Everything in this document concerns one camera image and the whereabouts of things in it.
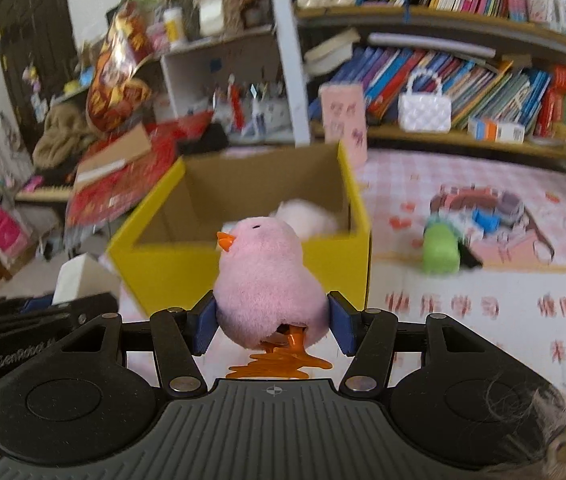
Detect pink plush chick toy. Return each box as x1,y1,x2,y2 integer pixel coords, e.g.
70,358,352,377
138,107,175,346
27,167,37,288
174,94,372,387
213,217,332,379

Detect green plush toy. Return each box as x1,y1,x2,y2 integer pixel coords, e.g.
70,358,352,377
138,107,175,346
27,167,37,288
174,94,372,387
422,222,461,274

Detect yellow cardboard box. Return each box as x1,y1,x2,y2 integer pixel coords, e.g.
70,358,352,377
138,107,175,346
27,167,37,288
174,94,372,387
108,144,372,315

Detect pink plush toy in box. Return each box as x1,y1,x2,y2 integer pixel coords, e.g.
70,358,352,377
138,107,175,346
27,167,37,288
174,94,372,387
270,198,338,240

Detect red paper decorations pile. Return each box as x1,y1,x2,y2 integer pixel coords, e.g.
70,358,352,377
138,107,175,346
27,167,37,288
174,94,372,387
65,112,213,228

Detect pink cartoon desk mat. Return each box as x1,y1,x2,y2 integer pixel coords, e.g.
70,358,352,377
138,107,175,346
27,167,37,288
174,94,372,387
117,146,566,396

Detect brown cardboard sheet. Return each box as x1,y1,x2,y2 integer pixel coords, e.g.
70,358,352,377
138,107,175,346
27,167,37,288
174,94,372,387
74,124,152,193

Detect white quilted pearl handbag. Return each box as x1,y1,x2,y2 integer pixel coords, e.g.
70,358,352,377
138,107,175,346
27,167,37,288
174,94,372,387
398,68,451,134

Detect white pen holder cups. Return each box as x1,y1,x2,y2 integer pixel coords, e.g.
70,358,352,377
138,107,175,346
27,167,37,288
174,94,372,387
213,98,292,138

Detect pink cylindrical sticker container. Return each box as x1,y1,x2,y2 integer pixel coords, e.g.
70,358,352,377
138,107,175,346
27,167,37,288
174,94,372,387
319,82,368,168

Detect orange white small box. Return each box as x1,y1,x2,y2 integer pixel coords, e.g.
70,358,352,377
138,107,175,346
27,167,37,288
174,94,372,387
468,118,525,144

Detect red gold decoration banner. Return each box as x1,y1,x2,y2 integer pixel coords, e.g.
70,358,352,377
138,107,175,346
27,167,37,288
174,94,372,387
85,0,154,134

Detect white storage cubby shelf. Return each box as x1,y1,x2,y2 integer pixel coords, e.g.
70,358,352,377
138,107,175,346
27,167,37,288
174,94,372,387
158,25,294,144

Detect wooden bookshelf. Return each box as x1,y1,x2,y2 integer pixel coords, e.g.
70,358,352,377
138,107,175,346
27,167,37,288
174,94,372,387
295,0,566,155

